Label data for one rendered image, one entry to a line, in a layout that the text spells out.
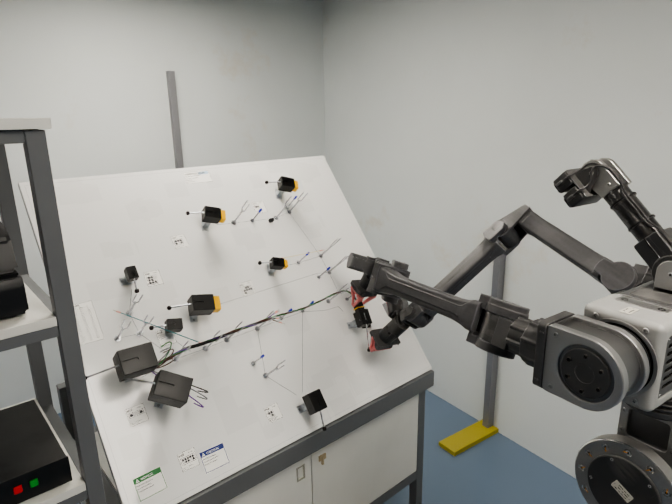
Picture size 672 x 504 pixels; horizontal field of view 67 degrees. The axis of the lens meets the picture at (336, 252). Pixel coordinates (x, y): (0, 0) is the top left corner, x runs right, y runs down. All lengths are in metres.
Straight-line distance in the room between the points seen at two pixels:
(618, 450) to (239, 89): 3.20
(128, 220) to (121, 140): 1.78
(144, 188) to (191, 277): 0.35
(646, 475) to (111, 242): 1.48
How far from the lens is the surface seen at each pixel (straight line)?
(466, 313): 1.07
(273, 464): 1.66
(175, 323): 1.57
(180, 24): 3.66
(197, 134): 3.64
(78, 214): 1.75
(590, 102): 2.60
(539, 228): 1.57
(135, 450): 1.53
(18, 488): 1.35
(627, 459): 1.19
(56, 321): 1.19
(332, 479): 1.95
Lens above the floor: 1.85
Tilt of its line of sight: 15 degrees down
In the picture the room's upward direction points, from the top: 1 degrees counter-clockwise
